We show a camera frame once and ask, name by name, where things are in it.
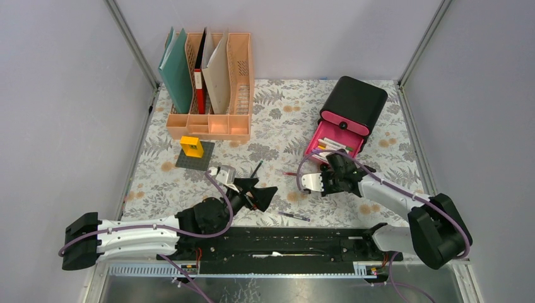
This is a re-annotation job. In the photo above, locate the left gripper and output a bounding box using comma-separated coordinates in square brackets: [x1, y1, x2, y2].
[214, 177, 277, 233]

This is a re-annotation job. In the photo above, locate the white marker black cap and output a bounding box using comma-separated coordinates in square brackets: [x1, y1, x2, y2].
[323, 138, 347, 148]

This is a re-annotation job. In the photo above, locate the black pink drawer box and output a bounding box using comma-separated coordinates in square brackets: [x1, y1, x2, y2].
[304, 76, 388, 158]

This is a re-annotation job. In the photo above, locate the beige kraft notebook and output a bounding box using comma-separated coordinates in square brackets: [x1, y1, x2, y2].
[201, 27, 230, 114]

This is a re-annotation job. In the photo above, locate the red binder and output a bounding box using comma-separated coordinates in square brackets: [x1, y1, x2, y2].
[194, 27, 207, 114]

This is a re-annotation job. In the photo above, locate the teal folder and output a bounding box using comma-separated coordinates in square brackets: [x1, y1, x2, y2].
[158, 27, 193, 114]

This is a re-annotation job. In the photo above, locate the white marker green cap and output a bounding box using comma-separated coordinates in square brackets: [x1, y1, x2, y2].
[325, 141, 353, 154]

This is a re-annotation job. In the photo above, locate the white purple marker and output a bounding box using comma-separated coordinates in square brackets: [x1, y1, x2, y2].
[312, 149, 330, 158]

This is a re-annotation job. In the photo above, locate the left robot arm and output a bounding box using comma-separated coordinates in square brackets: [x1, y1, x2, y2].
[58, 178, 278, 271]

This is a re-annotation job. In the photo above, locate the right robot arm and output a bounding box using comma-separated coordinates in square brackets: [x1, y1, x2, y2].
[300, 151, 473, 270]

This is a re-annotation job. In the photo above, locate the purple pen near front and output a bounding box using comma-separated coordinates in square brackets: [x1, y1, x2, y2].
[278, 211, 311, 222]

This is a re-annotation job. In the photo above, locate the orange plastic file organizer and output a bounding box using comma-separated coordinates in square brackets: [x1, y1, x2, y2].
[166, 33, 254, 141]

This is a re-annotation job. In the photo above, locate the grey baseplate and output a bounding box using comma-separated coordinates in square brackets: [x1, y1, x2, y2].
[175, 141, 215, 171]

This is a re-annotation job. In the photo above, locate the yellow block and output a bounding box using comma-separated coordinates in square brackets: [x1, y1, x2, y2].
[179, 136, 204, 158]

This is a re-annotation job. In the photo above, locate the floral table mat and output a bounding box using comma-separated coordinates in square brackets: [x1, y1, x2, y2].
[122, 80, 423, 228]

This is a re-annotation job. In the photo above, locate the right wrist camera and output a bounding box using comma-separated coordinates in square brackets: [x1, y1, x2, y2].
[299, 173, 324, 193]

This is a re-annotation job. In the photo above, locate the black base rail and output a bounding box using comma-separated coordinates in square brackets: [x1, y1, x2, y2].
[169, 227, 404, 275]

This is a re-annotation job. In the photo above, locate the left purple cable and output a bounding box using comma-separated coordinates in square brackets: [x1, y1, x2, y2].
[57, 169, 235, 303]

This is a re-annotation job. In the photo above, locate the purple cable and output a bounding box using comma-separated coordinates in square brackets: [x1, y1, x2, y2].
[57, 169, 235, 303]
[295, 150, 471, 303]

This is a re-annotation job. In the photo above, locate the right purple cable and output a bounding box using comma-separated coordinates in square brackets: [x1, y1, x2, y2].
[295, 150, 471, 303]

